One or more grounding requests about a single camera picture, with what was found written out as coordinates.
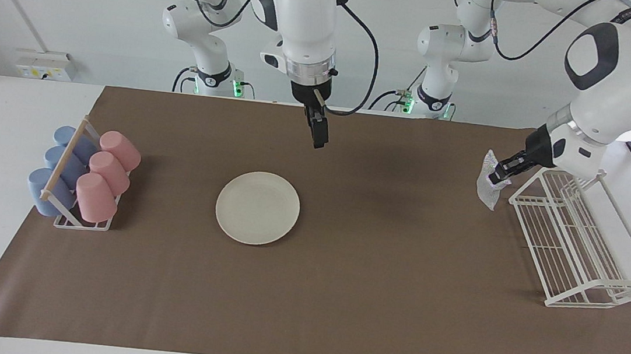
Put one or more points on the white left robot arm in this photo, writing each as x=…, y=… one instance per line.
x=619, y=74

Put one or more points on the brown table mat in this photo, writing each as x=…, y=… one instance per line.
x=338, y=296

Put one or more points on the cream round plate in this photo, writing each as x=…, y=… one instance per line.
x=257, y=208

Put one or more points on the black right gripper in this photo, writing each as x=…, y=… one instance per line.
x=311, y=95

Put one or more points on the silver mesh sponge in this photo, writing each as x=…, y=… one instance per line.
x=488, y=192

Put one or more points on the pink plastic cup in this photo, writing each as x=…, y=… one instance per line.
x=109, y=173
x=94, y=199
x=121, y=149

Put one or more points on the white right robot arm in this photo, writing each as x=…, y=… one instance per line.
x=303, y=17

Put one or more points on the cup rack with wooden rod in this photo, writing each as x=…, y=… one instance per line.
x=68, y=160

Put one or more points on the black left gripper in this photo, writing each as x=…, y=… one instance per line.
x=538, y=150

